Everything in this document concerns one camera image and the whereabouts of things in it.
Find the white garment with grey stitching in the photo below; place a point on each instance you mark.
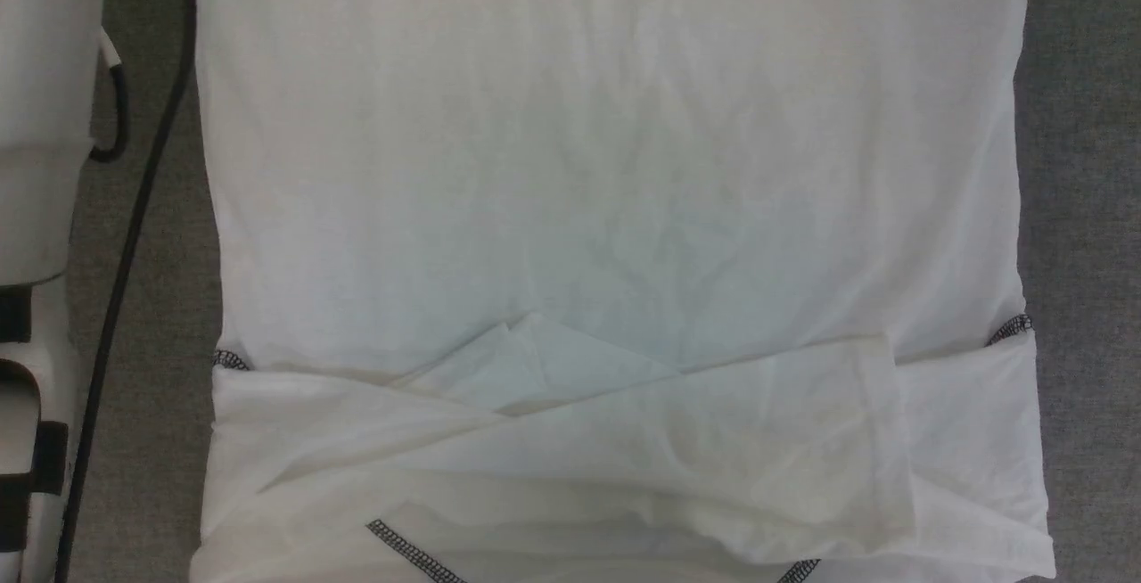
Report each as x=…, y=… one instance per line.
x=615, y=209

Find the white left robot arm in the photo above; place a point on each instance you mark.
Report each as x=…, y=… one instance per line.
x=40, y=102

